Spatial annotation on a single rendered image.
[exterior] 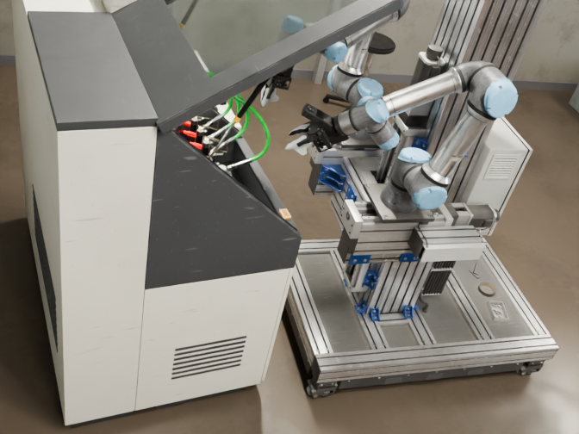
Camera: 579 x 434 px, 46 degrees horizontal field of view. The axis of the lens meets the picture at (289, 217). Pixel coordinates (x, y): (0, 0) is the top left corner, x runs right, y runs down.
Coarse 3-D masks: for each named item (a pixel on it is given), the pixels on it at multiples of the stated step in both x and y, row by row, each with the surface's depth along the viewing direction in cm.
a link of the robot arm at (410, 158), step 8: (400, 152) 256; (408, 152) 254; (416, 152) 255; (424, 152) 256; (400, 160) 255; (408, 160) 251; (416, 160) 250; (424, 160) 251; (400, 168) 255; (408, 168) 251; (392, 176) 262; (400, 176) 256; (400, 184) 258
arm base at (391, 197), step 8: (392, 184) 261; (384, 192) 265; (392, 192) 262; (400, 192) 260; (384, 200) 264; (392, 200) 262; (400, 200) 261; (408, 200) 261; (392, 208) 263; (400, 208) 262; (408, 208) 262
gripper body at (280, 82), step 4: (292, 68) 264; (280, 72) 264; (284, 72) 265; (288, 72) 265; (276, 76) 263; (280, 76) 263; (284, 76) 264; (288, 76) 266; (268, 80) 265; (276, 80) 263; (280, 80) 265; (284, 80) 264; (288, 80) 265; (268, 84) 265; (276, 84) 266; (280, 84) 266; (284, 84) 266; (280, 88) 267; (284, 88) 267; (288, 88) 267
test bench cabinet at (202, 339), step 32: (160, 288) 244; (192, 288) 250; (224, 288) 257; (256, 288) 264; (288, 288) 271; (160, 320) 255; (192, 320) 262; (224, 320) 269; (256, 320) 277; (160, 352) 267; (192, 352) 274; (224, 352) 283; (256, 352) 291; (160, 384) 280; (192, 384) 289; (224, 384) 298
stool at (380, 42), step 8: (376, 32) 506; (376, 40) 494; (384, 40) 497; (392, 40) 500; (376, 48) 484; (384, 48) 486; (392, 48) 492; (368, 56) 503; (368, 64) 505; (368, 72) 510; (328, 96) 529; (336, 96) 529
